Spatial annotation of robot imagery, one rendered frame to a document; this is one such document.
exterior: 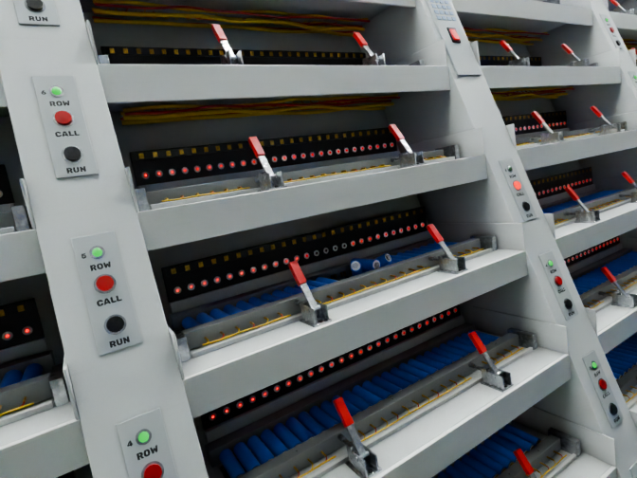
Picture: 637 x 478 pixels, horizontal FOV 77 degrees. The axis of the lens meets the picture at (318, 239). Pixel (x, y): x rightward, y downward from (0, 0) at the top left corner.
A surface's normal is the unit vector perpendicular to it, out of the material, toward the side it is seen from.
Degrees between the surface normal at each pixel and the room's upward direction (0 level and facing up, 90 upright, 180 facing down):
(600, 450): 90
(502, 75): 109
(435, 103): 90
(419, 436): 19
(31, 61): 90
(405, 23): 90
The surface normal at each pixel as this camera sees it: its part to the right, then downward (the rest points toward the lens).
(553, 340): -0.85, 0.21
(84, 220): 0.43, -0.29
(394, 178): 0.51, 0.04
